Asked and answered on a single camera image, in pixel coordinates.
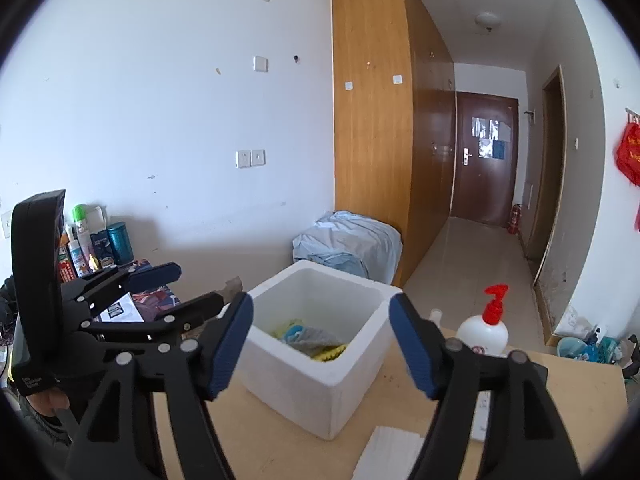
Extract brown cardboard piece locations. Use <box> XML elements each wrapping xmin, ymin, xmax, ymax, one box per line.
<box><xmin>219</xmin><ymin>274</ymin><xmax>246</xmax><ymax>307</ymax></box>

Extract double wall socket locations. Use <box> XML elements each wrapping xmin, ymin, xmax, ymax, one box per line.
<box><xmin>235</xmin><ymin>148</ymin><xmax>266</xmax><ymax>169</ymax></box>

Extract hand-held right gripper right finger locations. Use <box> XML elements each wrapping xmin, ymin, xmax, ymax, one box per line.
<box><xmin>388</xmin><ymin>292</ymin><xmax>584</xmax><ymax>480</ymax></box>

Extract grey cloth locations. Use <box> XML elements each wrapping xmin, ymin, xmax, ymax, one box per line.
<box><xmin>292</xmin><ymin>326</ymin><xmax>347</xmax><ymax>354</ymax></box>

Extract teal plastic basin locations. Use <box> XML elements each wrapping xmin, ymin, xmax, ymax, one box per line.
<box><xmin>556</xmin><ymin>335</ymin><xmax>621</xmax><ymax>364</ymax></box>

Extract wooden doorway frame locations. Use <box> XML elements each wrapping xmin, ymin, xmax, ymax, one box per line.
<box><xmin>527</xmin><ymin>64</ymin><xmax>569</xmax><ymax>287</ymax></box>

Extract white power strip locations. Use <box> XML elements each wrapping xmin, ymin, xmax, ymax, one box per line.
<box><xmin>469</xmin><ymin>389</ymin><xmax>494</xmax><ymax>444</ymax></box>

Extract white spray bottle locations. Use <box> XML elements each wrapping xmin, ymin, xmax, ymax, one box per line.
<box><xmin>66</xmin><ymin>230</ymin><xmax>91</xmax><ymax>277</ymax></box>

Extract red box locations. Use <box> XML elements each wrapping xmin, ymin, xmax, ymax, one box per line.
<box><xmin>58</xmin><ymin>245</ymin><xmax>77</xmax><ymax>284</ymax></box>

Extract dark blue box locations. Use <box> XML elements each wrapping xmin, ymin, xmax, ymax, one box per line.
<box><xmin>90</xmin><ymin>229</ymin><xmax>116</xmax><ymax>269</ymax></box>

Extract red hanging bags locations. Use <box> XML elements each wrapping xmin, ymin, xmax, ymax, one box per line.
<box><xmin>615</xmin><ymin>120</ymin><xmax>640</xmax><ymax>187</ymax></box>

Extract papers on door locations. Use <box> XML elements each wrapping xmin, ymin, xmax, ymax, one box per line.
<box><xmin>472</xmin><ymin>115</ymin><xmax>512</xmax><ymax>160</ymax></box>

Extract printed paper leaflet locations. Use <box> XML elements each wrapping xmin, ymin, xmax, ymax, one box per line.
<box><xmin>97</xmin><ymin>292</ymin><xmax>146</xmax><ymax>324</ymax></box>

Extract light blue bedsheet pile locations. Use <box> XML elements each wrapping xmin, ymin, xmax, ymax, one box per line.
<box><xmin>292</xmin><ymin>209</ymin><xmax>404</xmax><ymax>284</ymax></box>

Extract teal metal can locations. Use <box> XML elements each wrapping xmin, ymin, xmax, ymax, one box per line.
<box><xmin>106</xmin><ymin>221</ymin><xmax>135</xmax><ymax>266</ymax></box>

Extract brown entrance door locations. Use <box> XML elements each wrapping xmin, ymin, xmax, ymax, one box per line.
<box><xmin>449</xmin><ymin>90</ymin><xmax>519</xmax><ymax>229</ymax></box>

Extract yellow-green soft cloth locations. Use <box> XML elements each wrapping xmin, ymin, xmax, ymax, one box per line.
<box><xmin>271</xmin><ymin>317</ymin><xmax>307</xmax><ymax>339</ymax></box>

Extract person's left hand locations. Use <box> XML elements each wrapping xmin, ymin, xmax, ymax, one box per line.
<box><xmin>22</xmin><ymin>389</ymin><xmax>71</xmax><ymax>417</ymax></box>

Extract green cap spray can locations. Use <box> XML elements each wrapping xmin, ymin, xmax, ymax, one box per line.
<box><xmin>72</xmin><ymin>203</ymin><xmax>94</xmax><ymax>262</ymax></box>

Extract tall wooden wardrobe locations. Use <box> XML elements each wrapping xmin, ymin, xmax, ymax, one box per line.
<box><xmin>330</xmin><ymin>0</ymin><xmax>456</xmax><ymax>287</ymax></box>

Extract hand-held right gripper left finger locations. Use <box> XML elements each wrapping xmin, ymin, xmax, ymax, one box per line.
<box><xmin>65</xmin><ymin>292</ymin><xmax>255</xmax><ymax>480</ymax></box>

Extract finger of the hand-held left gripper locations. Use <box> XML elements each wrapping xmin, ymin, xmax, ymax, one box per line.
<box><xmin>80</xmin><ymin>291</ymin><xmax>232</xmax><ymax>347</ymax></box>
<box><xmin>61</xmin><ymin>261</ymin><xmax>182</xmax><ymax>307</ymax></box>

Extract white lotion pump bottle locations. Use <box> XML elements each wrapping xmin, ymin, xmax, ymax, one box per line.
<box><xmin>454</xmin><ymin>283</ymin><xmax>510</xmax><ymax>359</ymax></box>

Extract white paper tissue stack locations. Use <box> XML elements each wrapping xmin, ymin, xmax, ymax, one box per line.
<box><xmin>352</xmin><ymin>425</ymin><xmax>426</xmax><ymax>480</ymax></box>

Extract white foam box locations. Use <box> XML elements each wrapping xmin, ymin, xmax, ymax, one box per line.
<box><xmin>230</xmin><ymin>258</ymin><xmax>404</xmax><ymax>441</ymax></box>

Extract round ceiling lamp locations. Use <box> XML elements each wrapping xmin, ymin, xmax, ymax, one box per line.
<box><xmin>474</xmin><ymin>11</ymin><xmax>502</xmax><ymax>34</ymax></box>

